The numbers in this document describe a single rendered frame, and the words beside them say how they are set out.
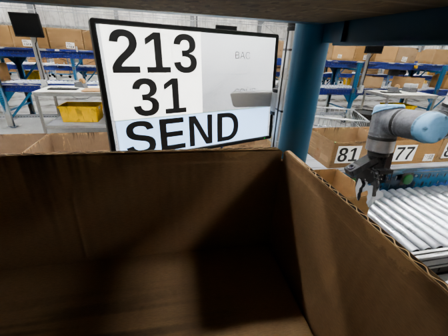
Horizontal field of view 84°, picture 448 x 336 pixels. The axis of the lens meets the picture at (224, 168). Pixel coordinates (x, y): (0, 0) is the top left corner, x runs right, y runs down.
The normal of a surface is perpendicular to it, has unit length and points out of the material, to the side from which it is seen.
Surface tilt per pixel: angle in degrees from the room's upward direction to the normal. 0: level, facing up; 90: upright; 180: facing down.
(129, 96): 86
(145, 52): 86
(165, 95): 86
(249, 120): 86
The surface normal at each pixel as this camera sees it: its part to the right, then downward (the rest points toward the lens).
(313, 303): -0.98, 0.03
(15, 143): 0.20, 0.42
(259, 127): 0.53, 0.32
